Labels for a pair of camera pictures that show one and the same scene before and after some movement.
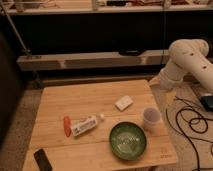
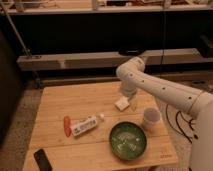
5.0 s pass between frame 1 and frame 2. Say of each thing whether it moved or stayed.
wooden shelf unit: stayed
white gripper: moved
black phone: stayed
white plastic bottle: stayed
